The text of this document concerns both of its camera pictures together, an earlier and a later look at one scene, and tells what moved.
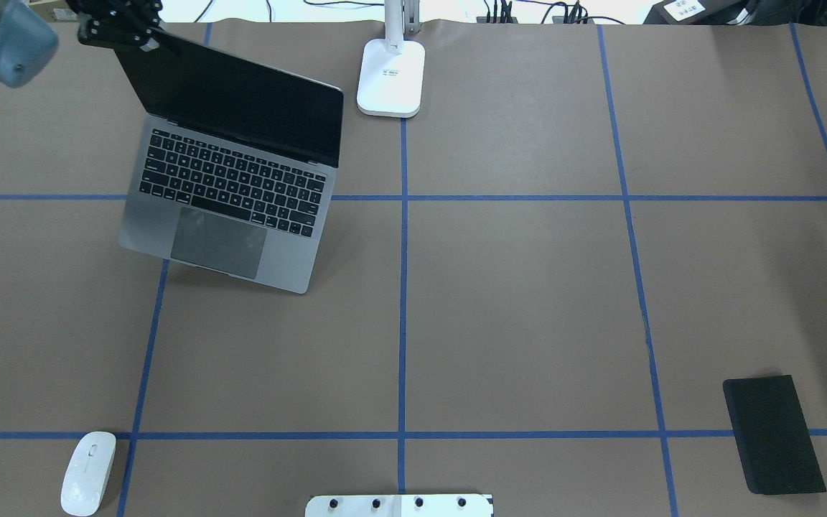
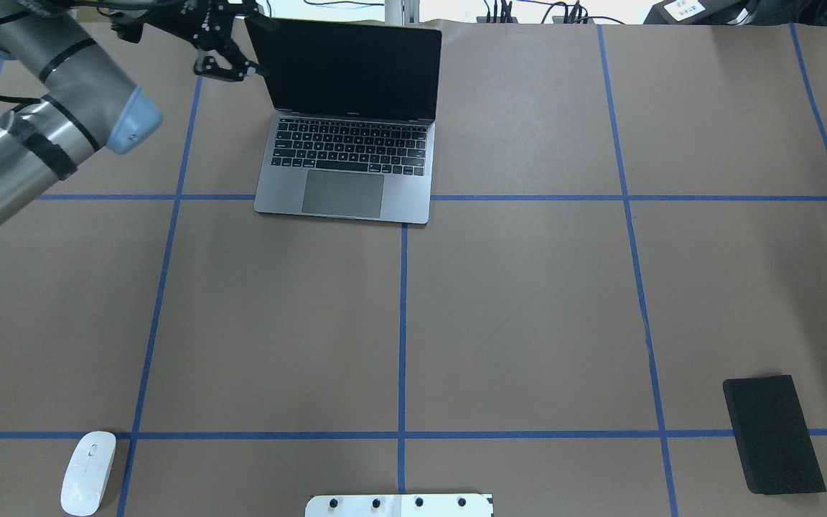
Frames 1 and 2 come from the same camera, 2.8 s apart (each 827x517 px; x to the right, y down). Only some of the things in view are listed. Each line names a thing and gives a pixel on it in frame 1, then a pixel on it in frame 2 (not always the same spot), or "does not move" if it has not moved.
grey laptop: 234,162 to 357,105
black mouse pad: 772,439 does not move
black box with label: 731,12 does not move
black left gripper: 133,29 to 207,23
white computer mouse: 87,474 does not move
